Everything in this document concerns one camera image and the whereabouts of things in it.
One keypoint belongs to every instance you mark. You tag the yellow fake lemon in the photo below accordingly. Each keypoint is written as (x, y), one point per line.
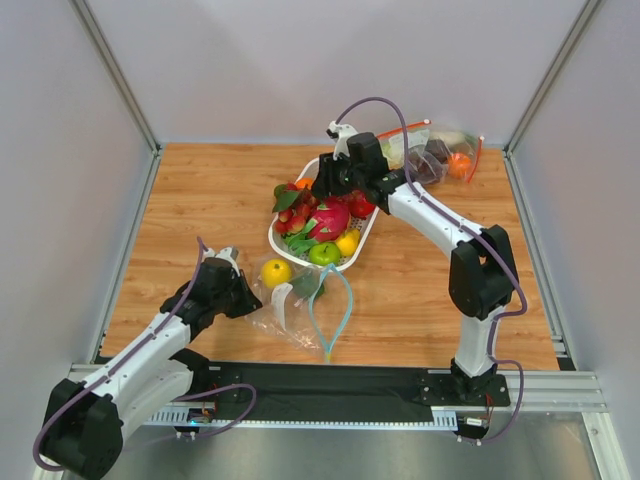
(348, 242)

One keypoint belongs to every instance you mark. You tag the aluminium frame rail left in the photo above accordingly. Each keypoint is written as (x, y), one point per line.
(130, 141)

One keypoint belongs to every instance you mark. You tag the pale green fake cabbage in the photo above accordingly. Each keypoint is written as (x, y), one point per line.
(394, 155)

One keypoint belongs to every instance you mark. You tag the pink fake dragon fruit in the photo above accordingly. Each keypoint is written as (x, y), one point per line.
(326, 223)

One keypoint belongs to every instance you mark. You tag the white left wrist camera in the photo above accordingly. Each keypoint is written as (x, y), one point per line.
(229, 254)

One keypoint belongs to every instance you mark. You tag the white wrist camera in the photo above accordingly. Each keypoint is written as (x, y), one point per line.
(229, 254)
(340, 134)

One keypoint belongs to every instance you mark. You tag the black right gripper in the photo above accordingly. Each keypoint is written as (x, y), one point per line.
(327, 176)

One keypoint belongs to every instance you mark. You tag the bagged dark grapes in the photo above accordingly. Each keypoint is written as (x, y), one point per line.
(428, 162)

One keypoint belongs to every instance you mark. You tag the aluminium frame rail right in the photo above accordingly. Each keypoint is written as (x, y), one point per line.
(549, 155)

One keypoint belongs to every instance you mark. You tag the red zip top bag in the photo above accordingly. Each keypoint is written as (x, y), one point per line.
(456, 141)

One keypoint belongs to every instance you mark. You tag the blue zip top bag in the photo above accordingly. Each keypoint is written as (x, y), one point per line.
(314, 324)

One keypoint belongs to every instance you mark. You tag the orange fake orange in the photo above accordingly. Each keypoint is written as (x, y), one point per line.
(305, 183)

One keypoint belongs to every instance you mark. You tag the aluminium frame rail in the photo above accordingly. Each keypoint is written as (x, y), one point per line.
(130, 141)
(549, 155)

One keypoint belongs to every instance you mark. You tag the white perforated plastic basket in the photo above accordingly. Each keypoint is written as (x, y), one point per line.
(364, 226)

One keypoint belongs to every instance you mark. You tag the orange in red bag back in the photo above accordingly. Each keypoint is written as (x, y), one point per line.
(459, 166)

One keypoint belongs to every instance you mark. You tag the red fake apple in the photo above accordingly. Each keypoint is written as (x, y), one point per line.
(359, 206)

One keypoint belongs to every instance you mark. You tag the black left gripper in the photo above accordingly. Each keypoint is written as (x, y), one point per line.
(241, 294)

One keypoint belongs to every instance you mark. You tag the fake lychee bunch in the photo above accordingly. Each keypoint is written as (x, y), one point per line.
(292, 208)

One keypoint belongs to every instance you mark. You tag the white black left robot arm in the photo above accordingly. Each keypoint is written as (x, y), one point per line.
(87, 422)

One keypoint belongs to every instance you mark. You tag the green fake apple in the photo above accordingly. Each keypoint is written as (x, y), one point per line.
(324, 254)

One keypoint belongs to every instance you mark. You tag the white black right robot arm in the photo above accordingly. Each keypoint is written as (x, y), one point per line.
(482, 270)

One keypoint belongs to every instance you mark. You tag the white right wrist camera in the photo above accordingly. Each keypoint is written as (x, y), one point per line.
(340, 134)

